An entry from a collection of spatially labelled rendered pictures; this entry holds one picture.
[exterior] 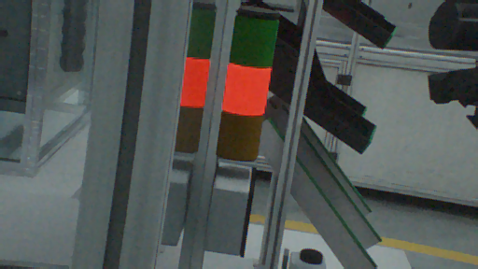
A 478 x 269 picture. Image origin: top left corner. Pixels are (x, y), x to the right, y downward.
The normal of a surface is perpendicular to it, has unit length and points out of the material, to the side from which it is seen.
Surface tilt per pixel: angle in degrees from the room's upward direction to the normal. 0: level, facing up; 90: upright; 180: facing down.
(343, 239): 90
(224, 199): 90
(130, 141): 90
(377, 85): 90
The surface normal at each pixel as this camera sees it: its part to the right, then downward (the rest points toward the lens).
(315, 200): -0.22, 0.20
